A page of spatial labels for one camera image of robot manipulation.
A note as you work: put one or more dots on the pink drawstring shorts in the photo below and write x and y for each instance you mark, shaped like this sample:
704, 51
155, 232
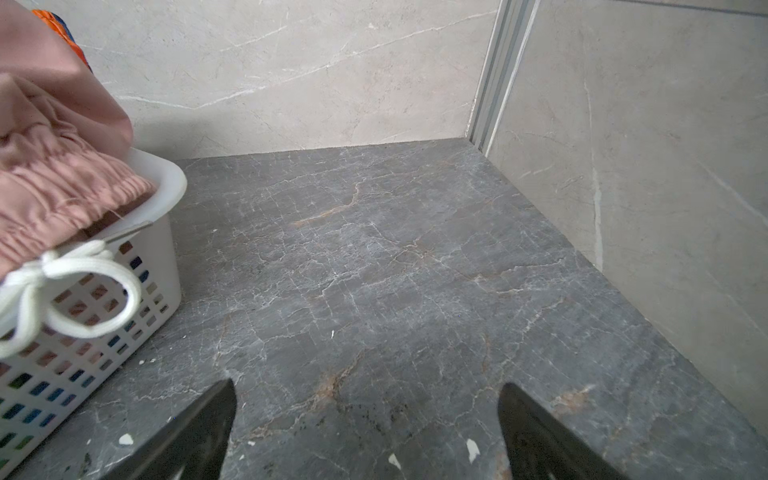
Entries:
63, 142

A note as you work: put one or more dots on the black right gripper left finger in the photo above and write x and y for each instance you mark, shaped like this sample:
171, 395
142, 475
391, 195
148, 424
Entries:
193, 445

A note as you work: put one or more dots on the white plastic laundry basket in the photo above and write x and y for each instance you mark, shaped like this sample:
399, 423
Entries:
72, 317

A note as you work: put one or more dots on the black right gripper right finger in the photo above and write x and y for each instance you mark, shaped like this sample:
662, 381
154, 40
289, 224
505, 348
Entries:
539, 446

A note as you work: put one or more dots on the multicolour orange blue shorts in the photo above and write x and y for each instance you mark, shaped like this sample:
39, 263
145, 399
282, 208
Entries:
59, 26

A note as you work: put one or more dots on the aluminium frame post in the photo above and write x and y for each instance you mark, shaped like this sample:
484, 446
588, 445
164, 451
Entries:
511, 31

